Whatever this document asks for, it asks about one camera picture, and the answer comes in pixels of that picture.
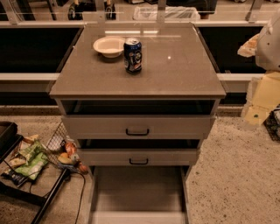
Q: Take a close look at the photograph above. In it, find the wire basket at right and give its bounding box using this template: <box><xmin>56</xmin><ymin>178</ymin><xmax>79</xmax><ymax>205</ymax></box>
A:
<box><xmin>264</xmin><ymin>107</ymin><xmax>280</xmax><ymax>142</ymax></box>

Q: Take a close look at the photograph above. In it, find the green chip bag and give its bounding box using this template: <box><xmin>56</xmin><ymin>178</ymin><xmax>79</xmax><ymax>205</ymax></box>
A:
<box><xmin>15</xmin><ymin>141</ymin><xmax>48</xmax><ymax>180</ymax></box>

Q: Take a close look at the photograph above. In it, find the black cable on floor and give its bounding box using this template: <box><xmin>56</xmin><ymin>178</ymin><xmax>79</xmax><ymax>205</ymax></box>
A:
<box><xmin>65</xmin><ymin>170</ymin><xmax>87</xmax><ymax>224</ymax></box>

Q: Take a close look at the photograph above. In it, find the black metal stand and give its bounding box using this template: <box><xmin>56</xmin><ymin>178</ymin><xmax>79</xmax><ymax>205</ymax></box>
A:
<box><xmin>0</xmin><ymin>121</ymin><xmax>72</xmax><ymax>224</ymax></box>

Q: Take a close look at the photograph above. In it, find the clear plastic bin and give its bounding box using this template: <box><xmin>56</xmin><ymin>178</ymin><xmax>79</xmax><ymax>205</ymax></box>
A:
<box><xmin>132</xmin><ymin>6</ymin><xmax>200</xmax><ymax>21</ymax></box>

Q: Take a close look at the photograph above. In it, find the white bowl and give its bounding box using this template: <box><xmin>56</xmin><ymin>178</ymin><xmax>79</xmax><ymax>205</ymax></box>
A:
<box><xmin>93</xmin><ymin>36</ymin><xmax>125</xmax><ymax>58</ymax></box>

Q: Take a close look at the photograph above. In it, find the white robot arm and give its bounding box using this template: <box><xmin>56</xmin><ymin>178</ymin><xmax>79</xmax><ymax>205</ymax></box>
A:
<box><xmin>237</xmin><ymin>9</ymin><xmax>280</xmax><ymax>126</ymax></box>

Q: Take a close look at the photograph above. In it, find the wire basket with snacks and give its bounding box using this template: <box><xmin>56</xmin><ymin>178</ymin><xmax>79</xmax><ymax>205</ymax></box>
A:
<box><xmin>46</xmin><ymin>122</ymin><xmax>88</xmax><ymax>174</ymax></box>

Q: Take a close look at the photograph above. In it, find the orange fruit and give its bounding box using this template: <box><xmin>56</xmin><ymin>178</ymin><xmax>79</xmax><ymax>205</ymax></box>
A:
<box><xmin>58</xmin><ymin>152</ymin><xmax>73</xmax><ymax>165</ymax></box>

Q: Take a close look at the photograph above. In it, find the dark blue snack bag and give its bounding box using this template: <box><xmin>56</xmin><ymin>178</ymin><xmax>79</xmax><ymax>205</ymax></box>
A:
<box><xmin>1</xmin><ymin>170</ymin><xmax>28</xmax><ymax>187</ymax></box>

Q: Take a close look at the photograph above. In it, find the blue soda can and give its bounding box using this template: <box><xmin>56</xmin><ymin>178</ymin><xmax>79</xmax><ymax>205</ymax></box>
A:
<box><xmin>123</xmin><ymin>38</ymin><xmax>142</xmax><ymax>74</ymax></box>

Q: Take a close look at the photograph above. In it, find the drawer with black handle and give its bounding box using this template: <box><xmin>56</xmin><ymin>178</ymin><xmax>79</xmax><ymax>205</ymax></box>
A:
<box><xmin>61</xmin><ymin>115</ymin><xmax>215</xmax><ymax>139</ymax></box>
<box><xmin>78</xmin><ymin>149</ymin><xmax>198</xmax><ymax>166</ymax></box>
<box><xmin>88</xmin><ymin>166</ymin><xmax>190</xmax><ymax>224</ymax></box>

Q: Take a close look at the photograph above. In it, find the grey drawer cabinet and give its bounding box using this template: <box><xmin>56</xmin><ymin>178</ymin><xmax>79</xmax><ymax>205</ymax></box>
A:
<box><xmin>51</xmin><ymin>23</ymin><xmax>225</xmax><ymax>224</ymax></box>

